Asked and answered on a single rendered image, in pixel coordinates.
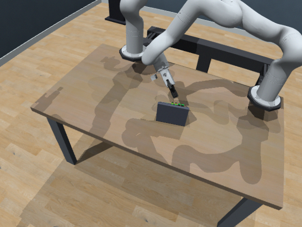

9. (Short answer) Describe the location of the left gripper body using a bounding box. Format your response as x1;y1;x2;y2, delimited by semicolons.
158;67;175;88

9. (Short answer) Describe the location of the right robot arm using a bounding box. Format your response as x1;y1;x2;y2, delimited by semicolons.
119;0;148;58

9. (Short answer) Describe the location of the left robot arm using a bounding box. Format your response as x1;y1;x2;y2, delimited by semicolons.
141;0;302;108

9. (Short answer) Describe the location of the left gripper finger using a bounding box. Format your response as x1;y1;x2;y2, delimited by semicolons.
166;79;178;98

